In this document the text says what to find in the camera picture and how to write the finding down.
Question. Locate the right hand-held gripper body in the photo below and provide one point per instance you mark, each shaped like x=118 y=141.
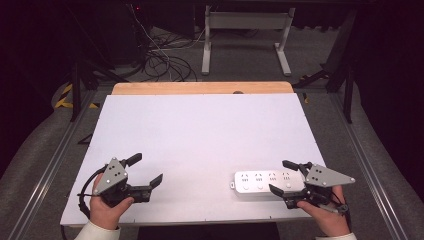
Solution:
x=322 y=178

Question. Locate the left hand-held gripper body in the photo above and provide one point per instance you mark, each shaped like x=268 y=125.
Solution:
x=113 y=176

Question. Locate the white power strip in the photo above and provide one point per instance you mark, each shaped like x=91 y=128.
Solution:
x=259 y=181

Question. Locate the person's left hand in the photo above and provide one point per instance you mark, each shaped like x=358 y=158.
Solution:
x=106 y=210

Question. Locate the person's right hand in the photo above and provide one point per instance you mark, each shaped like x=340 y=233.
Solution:
x=325 y=216

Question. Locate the large white board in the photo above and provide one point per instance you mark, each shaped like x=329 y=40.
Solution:
x=200 y=133

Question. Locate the yellow black hazard tape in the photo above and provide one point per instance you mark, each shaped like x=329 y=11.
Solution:
x=66 y=100

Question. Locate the black tripod stand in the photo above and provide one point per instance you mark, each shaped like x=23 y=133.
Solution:
x=343 y=73
x=77 y=86

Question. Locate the aluminium floor rail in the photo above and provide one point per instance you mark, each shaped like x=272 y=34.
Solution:
x=50 y=170
x=370 y=173

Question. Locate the white metal table frame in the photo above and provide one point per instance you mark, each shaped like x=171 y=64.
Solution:
x=246 y=20

